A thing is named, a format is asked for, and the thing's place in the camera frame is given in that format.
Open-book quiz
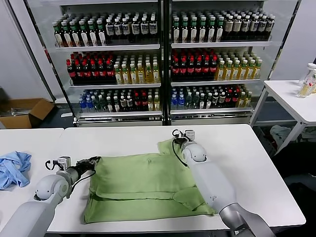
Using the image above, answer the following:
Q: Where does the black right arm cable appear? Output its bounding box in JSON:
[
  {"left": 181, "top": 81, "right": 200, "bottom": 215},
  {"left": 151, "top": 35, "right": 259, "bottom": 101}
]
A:
[{"left": 172, "top": 129, "right": 190, "bottom": 168}]

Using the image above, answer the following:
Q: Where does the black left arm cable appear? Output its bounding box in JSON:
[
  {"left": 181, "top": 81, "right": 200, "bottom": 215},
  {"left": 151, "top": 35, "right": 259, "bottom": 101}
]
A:
[{"left": 66, "top": 169, "right": 97, "bottom": 191}]

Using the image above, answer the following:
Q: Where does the white side table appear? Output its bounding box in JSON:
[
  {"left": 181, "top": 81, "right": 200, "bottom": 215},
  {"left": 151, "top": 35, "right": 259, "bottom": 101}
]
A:
[{"left": 249, "top": 79, "right": 316, "bottom": 156}]

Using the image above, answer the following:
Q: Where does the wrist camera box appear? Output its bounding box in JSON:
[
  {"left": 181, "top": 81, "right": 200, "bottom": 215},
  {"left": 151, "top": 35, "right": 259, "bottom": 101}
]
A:
[
  {"left": 57, "top": 156, "right": 72, "bottom": 171},
  {"left": 184, "top": 129, "right": 197, "bottom": 142}
]

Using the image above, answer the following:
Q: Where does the navy label dark bottle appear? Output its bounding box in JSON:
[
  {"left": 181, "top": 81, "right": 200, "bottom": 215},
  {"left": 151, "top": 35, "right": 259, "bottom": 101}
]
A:
[
  {"left": 241, "top": 15, "right": 250, "bottom": 41},
  {"left": 267, "top": 15, "right": 276, "bottom": 40},
  {"left": 131, "top": 17, "right": 141, "bottom": 44},
  {"left": 106, "top": 18, "right": 115, "bottom": 45},
  {"left": 114, "top": 18, "right": 123, "bottom": 45},
  {"left": 122, "top": 17, "right": 132, "bottom": 45},
  {"left": 149, "top": 16, "right": 158, "bottom": 44},
  {"left": 140, "top": 17, "right": 150, "bottom": 44},
  {"left": 258, "top": 15, "right": 268, "bottom": 40},
  {"left": 250, "top": 15, "right": 259, "bottom": 41}
]

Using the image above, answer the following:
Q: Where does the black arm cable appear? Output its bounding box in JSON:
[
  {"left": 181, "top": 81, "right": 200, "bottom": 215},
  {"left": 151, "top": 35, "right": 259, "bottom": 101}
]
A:
[
  {"left": 66, "top": 169, "right": 97, "bottom": 191},
  {"left": 172, "top": 129, "right": 190, "bottom": 168}
]

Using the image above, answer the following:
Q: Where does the beige label dark bottle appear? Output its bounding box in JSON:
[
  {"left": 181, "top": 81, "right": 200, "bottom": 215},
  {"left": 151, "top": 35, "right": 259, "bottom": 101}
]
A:
[
  {"left": 225, "top": 16, "right": 234, "bottom": 41},
  {"left": 234, "top": 16, "right": 242, "bottom": 41}
]

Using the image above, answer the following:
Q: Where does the metal rods bundle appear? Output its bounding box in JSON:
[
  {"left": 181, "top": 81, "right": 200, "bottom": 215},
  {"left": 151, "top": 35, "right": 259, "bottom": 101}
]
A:
[{"left": 0, "top": 106, "right": 33, "bottom": 117}]

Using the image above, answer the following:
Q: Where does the light green polo shirt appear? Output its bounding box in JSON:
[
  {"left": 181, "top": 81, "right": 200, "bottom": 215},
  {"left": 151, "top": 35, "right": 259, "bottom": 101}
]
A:
[{"left": 82, "top": 138, "right": 217, "bottom": 225}]

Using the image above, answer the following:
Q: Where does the open cardboard box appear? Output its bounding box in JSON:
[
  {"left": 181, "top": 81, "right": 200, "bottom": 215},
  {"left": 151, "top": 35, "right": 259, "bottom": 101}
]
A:
[{"left": 0, "top": 98, "right": 55, "bottom": 129}]

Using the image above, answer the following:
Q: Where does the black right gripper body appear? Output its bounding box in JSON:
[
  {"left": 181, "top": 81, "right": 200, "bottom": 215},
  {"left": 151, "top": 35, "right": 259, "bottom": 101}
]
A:
[{"left": 173, "top": 137, "right": 191, "bottom": 149}]

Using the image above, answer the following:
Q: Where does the grey white clothes pile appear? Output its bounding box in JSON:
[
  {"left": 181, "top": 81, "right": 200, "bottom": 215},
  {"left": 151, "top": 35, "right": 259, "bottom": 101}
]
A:
[{"left": 269, "top": 124, "right": 296, "bottom": 149}]

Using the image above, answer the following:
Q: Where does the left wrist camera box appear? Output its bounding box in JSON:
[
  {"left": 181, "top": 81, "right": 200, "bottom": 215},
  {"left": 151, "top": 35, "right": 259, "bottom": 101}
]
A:
[{"left": 57, "top": 156, "right": 72, "bottom": 171}]

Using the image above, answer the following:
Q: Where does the yellow tea bottle green cap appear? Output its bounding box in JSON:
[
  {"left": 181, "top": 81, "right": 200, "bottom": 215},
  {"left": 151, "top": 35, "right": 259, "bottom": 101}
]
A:
[
  {"left": 216, "top": 61, "right": 225, "bottom": 81},
  {"left": 239, "top": 60, "right": 247, "bottom": 80},
  {"left": 253, "top": 59, "right": 262, "bottom": 80},
  {"left": 122, "top": 64, "right": 130, "bottom": 85},
  {"left": 145, "top": 63, "right": 153, "bottom": 84},
  {"left": 114, "top": 64, "right": 123, "bottom": 85},
  {"left": 231, "top": 60, "right": 240, "bottom": 80},
  {"left": 224, "top": 60, "right": 232, "bottom": 81},
  {"left": 246, "top": 59, "right": 254, "bottom": 80},
  {"left": 129, "top": 63, "right": 138, "bottom": 84},
  {"left": 152, "top": 62, "right": 161, "bottom": 84},
  {"left": 137, "top": 63, "right": 146, "bottom": 84}
]

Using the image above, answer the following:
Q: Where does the clear jar white lid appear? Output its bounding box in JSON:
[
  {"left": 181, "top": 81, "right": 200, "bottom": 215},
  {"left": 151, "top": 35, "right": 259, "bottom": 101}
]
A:
[{"left": 298, "top": 63, "right": 316, "bottom": 87}]

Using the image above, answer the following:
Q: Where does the crumpled light blue garment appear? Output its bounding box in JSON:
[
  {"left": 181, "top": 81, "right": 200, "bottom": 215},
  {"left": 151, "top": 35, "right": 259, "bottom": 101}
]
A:
[{"left": 0, "top": 151, "right": 32, "bottom": 191}]

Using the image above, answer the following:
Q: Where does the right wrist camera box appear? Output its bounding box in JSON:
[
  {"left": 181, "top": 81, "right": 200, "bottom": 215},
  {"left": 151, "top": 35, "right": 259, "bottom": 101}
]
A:
[{"left": 184, "top": 129, "right": 197, "bottom": 142}]

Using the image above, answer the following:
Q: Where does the glass beverage display cabinet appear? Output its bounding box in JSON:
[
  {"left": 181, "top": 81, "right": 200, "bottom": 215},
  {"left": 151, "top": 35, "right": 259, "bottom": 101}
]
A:
[{"left": 23, "top": 0, "right": 303, "bottom": 128}]

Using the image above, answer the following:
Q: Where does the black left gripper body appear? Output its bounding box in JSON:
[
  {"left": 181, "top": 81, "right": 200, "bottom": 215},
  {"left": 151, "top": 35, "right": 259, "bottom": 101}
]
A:
[{"left": 74, "top": 160, "right": 92, "bottom": 175}]

